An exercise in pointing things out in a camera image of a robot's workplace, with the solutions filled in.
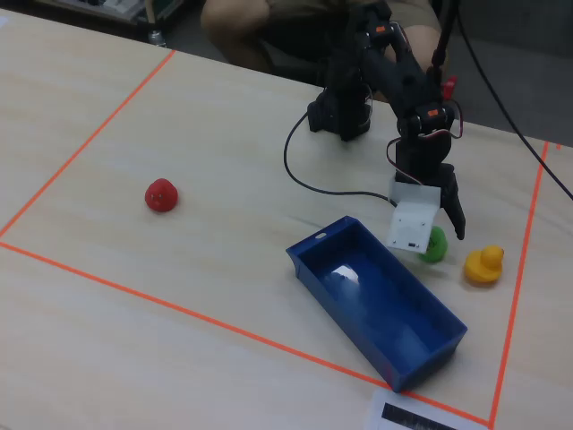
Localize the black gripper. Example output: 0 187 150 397
387 132 467 242

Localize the green rubber duck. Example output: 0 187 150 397
417 226 449 264

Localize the yellow rubber duck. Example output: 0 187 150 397
463 245 507 288

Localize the blue plastic box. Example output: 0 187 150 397
285 215 469 394

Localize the red rubber duck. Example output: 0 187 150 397
143 177 180 213

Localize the orange tape line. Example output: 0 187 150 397
0 240 492 426
0 49 177 239
488 141 551 427

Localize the white paper with barcode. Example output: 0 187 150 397
363 386 490 430

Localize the seated person in shorts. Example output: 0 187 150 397
200 0 443 103

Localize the cluttered storage shelf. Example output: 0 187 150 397
34 0 201 29

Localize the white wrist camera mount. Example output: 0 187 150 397
386 176 442 254

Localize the long black power cable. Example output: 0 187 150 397
451 0 573 202

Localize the thin black camera cable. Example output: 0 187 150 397
283 111 399 208

